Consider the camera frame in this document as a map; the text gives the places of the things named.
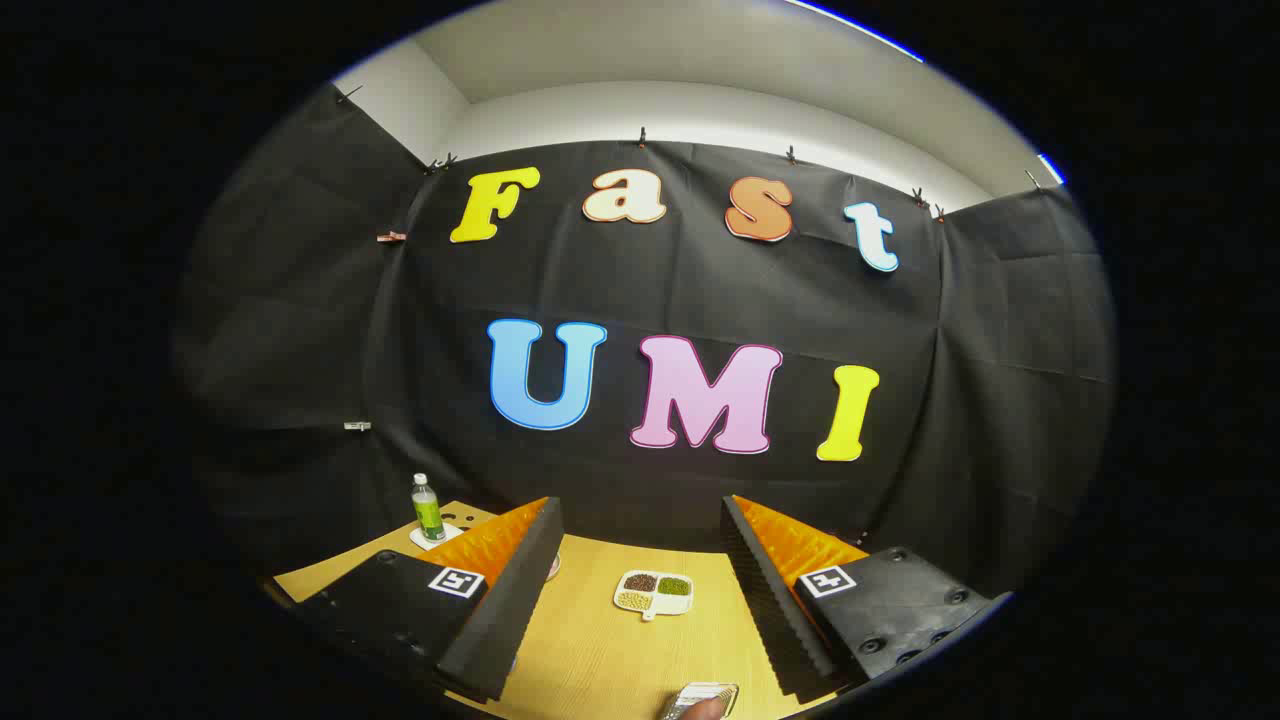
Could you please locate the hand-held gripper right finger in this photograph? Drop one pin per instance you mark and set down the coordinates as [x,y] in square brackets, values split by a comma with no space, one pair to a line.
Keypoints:
[770,600]

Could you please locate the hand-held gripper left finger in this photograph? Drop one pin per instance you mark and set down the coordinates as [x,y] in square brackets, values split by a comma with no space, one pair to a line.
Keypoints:
[515,610]

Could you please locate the white square coaster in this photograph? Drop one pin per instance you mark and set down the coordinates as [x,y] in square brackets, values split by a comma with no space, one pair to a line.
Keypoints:
[451,533]

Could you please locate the white divided bean tray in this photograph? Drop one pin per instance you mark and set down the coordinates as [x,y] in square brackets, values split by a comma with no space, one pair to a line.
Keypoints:
[640,583]

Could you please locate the green drink bottle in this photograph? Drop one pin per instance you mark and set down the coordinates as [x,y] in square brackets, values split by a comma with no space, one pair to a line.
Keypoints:
[428,510]

